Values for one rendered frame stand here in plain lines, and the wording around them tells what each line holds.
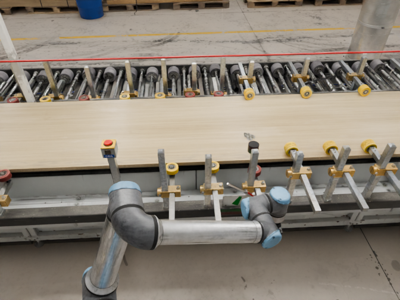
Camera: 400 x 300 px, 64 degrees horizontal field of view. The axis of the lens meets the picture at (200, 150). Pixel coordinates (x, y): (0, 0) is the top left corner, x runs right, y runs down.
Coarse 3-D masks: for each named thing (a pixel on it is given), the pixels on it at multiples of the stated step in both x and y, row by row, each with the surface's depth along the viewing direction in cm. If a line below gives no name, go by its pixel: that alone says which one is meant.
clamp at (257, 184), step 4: (260, 180) 189; (244, 184) 187; (256, 184) 187; (260, 184) 187; (264, 184) 187; (244, 188) 186; (248, 188) 186; (252, 188) 186; (260, 188) 187; (264, 188) 187; (252, 192) 189
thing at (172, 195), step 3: (174, 174) 196; (171, 177) 194; (174, 177) 195; (171, 180) 192; (174, 180) 193; (171, 183) 190; (174, 183) 192; (171, 195) 183; (174, 195) 185; (171, 198) 182; (174, 198) 183; (171, 201) 180; (174, 201) 182; (171, 204) 179; (174, 204) 180; (171, 207) 177; (174, 207) 179; (171, 210) 175; (174, 210) 177; (171, 213) 174; (174, 213) 176; (171, 216) 172; (174, 216) 174; (171, 219) 171; (174, 219) 173
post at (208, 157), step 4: (208, 156) 170; (208, 160) 170; (208, 164) 172; (208, 168) 174; (208, 172) 176; (208, 176) 178; (208, 180) 181; (208, 184) 183; (208, 188) 185; (204, 196) 195; (208, 196) 190; (204, 200) 197; (208, 200) 192; (208, 204) 195
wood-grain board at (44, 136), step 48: (240, 96) 253; (288, 96) 253; (336, 96) 253; (384, 96) 253; (0, 144) 210; (48, 144) 210; (96, 144) 210; (144, 144) 210; (192, 144) 210; (240, 144) 210; (336, 144) 210; (384, 144) 210
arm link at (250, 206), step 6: (246, 198) 140; (252, 198) 139; (258, 198) 139; (264, 198) 139; (240, 204) 142; (246, 204) 136; (252, 204) 137; (258, 204) 136; (264, 204) 137; (270, 204) 138; (246, 210) 136; (252, 210) 135; (258, 210) 134; (264, 210) 134; (270, 210) 139; (246, 216) 136; (252, 216) 134
